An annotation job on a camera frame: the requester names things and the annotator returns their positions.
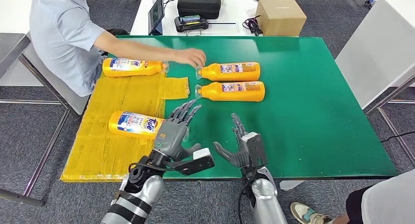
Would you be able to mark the person's right hand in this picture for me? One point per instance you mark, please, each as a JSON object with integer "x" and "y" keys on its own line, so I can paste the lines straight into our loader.
{"x": 191, "y": 58}

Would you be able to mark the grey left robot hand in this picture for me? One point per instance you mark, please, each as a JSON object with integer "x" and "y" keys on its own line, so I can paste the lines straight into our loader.
{"x": 170, "y": 140}

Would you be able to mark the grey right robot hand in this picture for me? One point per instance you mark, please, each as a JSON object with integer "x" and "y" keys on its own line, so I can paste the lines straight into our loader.
{"x": 235, "y": 159}

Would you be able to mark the orange detergent bottle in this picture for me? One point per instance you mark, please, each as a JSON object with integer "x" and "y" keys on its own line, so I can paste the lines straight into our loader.
{"x": 129, "y": 72}
{"x": 214, "y": 92}
{"x": 129, "y": 125}
{"x": 214, "y": 73}

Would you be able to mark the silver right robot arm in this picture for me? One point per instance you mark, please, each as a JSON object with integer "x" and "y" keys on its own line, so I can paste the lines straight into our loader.
{"x": 266, "y": 200}

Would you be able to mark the person's right forearm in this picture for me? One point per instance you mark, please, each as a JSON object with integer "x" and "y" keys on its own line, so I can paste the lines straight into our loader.
{"x": 136, "y": 49}

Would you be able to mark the black handheld controller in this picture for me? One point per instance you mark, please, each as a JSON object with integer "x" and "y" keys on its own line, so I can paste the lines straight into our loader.
{"x": 191, "y": 24}

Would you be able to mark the black zip case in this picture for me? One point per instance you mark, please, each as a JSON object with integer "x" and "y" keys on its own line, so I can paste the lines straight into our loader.
{"x": 199, "y": 3}

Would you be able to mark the black tablet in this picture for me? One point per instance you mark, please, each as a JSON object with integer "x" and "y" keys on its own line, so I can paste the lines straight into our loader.
{"x": 156, "y": 13}

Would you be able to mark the white table foot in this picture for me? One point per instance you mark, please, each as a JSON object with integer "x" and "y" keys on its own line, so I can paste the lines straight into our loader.
{"x": 290, "y": 184}

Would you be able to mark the person's shoe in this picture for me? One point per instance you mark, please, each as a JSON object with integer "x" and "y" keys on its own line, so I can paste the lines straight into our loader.
{"x": 306, "y": 212}

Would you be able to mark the brown cardboard box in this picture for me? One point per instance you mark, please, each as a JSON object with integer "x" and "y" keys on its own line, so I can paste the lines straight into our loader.
{"x": 280, "y": 17}

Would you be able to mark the white bench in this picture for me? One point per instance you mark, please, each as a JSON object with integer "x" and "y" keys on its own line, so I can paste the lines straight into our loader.
{"x": 76, "y": 104}

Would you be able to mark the person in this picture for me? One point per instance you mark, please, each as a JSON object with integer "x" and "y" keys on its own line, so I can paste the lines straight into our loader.
{"x": 61, "y": 38}

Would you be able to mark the white table with metal legs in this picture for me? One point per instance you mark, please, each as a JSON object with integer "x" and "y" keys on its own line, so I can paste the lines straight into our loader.
{"x": 375, "y": 54}

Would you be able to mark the steel table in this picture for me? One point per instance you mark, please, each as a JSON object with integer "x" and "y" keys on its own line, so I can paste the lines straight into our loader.
{"x": 9, "y": 50}

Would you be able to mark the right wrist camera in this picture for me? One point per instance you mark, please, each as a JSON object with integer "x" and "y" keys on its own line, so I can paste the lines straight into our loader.
{"x": 257, "y": 151}

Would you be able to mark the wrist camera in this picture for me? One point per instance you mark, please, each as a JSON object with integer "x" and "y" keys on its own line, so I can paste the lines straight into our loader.
{"x": 257, "y": 151}
{"x": 197, "y": 164}

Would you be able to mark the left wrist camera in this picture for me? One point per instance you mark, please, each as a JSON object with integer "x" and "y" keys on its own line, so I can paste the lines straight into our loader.
{"x": 197, "y": 164}

